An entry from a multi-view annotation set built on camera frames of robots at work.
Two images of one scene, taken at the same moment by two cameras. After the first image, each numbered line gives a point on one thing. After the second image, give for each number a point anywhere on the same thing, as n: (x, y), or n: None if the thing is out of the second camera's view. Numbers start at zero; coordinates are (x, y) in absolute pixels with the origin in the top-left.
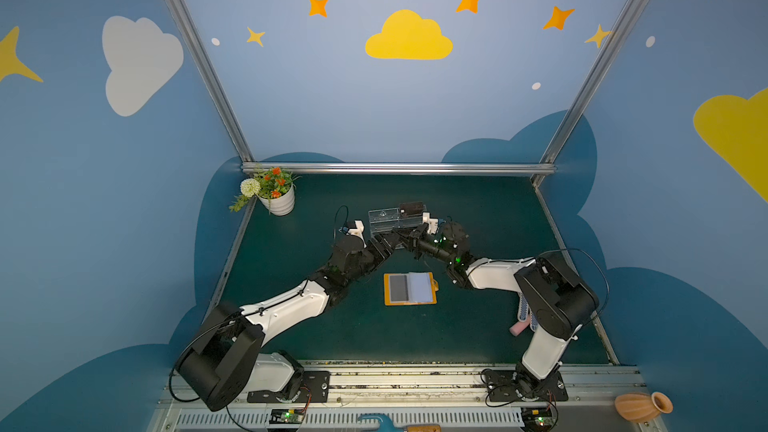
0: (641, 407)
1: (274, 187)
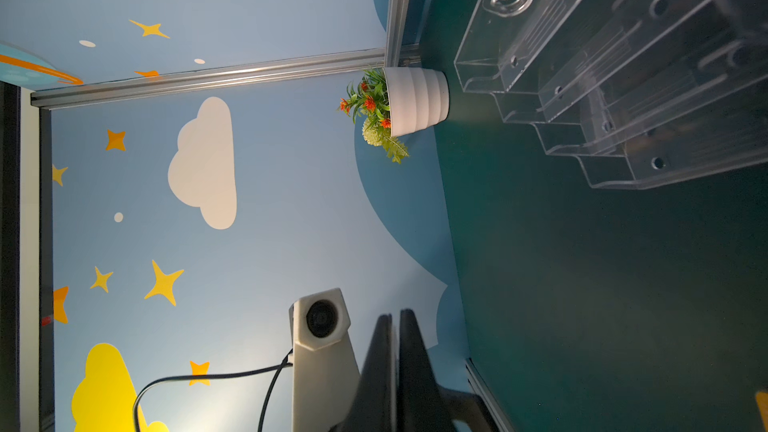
0: None
1: (395, 101)
